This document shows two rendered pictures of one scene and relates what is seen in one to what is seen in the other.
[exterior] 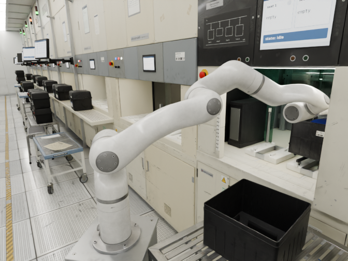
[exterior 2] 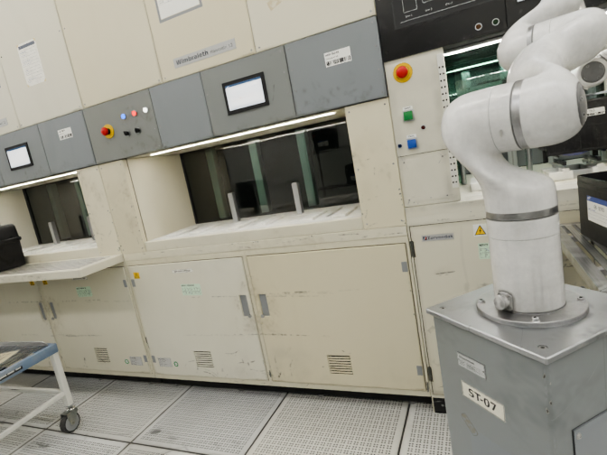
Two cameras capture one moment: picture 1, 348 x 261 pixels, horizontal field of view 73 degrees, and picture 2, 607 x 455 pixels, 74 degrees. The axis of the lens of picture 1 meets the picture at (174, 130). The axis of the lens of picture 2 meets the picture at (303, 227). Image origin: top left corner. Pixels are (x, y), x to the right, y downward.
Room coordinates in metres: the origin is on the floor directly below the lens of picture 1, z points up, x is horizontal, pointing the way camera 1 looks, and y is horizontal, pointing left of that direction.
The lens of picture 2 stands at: (0.37, 0.96, 1.12)
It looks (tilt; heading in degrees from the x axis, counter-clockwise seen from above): 10 degrees down; 329
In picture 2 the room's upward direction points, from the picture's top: 11 degrees counter-clockwise
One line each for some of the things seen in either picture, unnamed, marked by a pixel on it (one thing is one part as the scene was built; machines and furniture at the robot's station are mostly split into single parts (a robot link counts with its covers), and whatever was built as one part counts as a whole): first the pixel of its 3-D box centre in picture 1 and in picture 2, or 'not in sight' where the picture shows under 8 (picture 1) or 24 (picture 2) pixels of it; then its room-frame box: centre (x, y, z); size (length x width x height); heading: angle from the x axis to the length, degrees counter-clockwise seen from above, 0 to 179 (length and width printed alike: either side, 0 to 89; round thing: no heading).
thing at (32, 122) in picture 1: (44, 129); not in sight; (4.30, 2.45, 0.24); 0.94 x 0.53 x 0.48; 34
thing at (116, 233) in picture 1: (114, 215); (525, 261); (0.79, 0.24, 0.85); 0.19 x 0.19 x 0.18
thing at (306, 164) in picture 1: (316, 166); (576, 169); (1.12, -0.74, 0.89); 0.22 x 0.21 x 0.04; 124
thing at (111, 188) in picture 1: (109, 162); (496, 153); (0.82, 0.25, 1.07); 0.19 x 0.12 x 0.24; 14
